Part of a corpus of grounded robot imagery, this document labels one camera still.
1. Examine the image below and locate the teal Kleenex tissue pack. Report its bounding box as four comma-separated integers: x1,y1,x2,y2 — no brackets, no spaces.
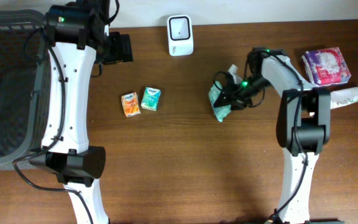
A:
140,87,161,111

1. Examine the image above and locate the orange Kleenex tissue pack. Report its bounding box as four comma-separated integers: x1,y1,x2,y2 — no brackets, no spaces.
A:
121,92,141,117

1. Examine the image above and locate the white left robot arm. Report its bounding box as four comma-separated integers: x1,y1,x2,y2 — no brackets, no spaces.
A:
29,0,133,223

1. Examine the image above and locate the grey plastic mesh basket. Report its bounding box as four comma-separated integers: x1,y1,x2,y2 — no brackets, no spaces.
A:
0,9,50,170

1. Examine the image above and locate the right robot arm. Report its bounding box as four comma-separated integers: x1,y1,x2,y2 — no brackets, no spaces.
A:
213,47,331,223

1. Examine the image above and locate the teal wet wipes packet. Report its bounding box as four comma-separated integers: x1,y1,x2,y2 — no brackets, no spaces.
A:
208,81,231,122

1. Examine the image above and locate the white barcode scanner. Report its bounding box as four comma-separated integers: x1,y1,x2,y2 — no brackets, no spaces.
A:
167,15,194,57

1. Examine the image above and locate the white tube brown cap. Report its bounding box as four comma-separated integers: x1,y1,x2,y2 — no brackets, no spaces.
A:
331,87,358,110

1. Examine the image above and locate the red purple plastic pack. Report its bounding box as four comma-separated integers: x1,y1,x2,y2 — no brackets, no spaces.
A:
301,47,351,87

